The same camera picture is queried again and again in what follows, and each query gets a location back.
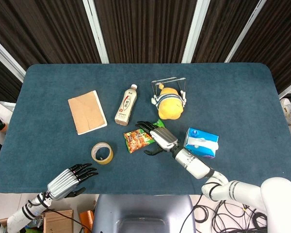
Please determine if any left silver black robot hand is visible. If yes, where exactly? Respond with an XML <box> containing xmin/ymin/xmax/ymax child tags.
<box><xmin>46</xmin><ymin>163</ymin><xmax>99</xmax><ymax>201</ymax></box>

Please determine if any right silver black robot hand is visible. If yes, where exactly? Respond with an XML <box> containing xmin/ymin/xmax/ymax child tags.
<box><xmin>135</xmin><ymin>120</ymin><xmax>180</xmax><ymax>156</ymax></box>

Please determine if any blue tissue pack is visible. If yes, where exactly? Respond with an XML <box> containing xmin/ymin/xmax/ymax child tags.
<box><xmin>184</xmin><ymin>127</ymin><xmax>220</xmax><ymax>160</ymax></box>

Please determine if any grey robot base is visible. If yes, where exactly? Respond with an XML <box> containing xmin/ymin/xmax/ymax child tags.
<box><xmin>91</xmin><ymin>194</ymin><xmax>196</xmax><ymax>233</ymax></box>

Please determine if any blue felt table cover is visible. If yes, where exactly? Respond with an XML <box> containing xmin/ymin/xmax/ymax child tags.
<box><xmin>0</xmin><ymin>63</ymin><xmax>291</xmax><ymax>196</ymax></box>

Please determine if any green snack bag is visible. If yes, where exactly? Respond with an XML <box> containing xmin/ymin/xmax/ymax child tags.
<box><xmin>123</xmin><ymin>119</ymin><xmax>166</xmax><ymax>154</ymax></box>

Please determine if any yellow plush toy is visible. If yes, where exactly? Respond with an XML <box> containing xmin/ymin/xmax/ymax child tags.
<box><xmin>157</xmin><ymin>83</ymin><xmax>185</xmax><ymax>120</ymax></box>

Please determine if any cardboard box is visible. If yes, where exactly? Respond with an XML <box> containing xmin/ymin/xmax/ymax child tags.
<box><xmin>43</xmin><ymin>210</ymin><xmax>75</xmax><ymax>233</ymax></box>

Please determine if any orange foam piece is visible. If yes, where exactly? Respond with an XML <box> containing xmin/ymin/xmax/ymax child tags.
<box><xmin>79</xmin><ymin>210</ymin><xmax>95</xmax><ymax>231</ymax></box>

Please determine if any clear water bottle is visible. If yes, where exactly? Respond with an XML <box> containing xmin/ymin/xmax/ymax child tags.
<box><xmin>26</xmin><ymin>215</ymin><xmax>44</xmax><ymax>228</ymax></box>

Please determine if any yellowish packing tape roll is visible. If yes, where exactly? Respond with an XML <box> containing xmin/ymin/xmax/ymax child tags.
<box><xmin>91</xmin><ymin>142</ymin><xmax>114</xmax><ymax>165</ymax></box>

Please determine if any milk tea plastic bottle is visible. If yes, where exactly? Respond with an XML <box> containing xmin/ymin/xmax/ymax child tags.
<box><xmin>114</xmin><ymin>83</ymin><xmax>138</xmax><ymax>126</ymax></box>

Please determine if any brown kraft notebook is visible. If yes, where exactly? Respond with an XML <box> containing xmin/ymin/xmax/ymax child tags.
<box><xmin>67</xmin><ymin>90</ymin><xmax>108</xmax><ymax>135</ymax></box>

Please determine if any white shoe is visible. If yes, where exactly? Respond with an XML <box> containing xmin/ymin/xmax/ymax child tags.
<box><xmin>280</xmin><ymin>98</ymin><xmax>291</xmax><ymax>126</ymax></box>

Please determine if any metal wire clip rack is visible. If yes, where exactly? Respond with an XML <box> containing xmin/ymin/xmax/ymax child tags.
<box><xmin>151</xmin><ymin>77</ymin><xmax>187</xmax><ymax>106</ymax></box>

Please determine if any black cable bundle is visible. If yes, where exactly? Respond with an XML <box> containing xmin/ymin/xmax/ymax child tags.
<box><xmin>179</xmin><ymin>194</ymin><xmax>270</xmax><ymax>233</ymax></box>

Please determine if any white window frame post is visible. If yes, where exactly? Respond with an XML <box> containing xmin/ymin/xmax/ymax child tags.
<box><xmin>82</xmin><ymin>0</ymin><xmax>110</xmax><ymax>64</ymax></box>
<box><xmin>0</xmin><ymin>33</ymin><xmax>26</xmax><ymax>83</ymax></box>
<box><xmin>181</xmin><ymin>0</ymin><xmax>210</xmax><ymax>64</ymax></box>
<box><xmin>224</xmin><ymin>0</ymin><xmax>267</xmax><ymax>63</ymax></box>

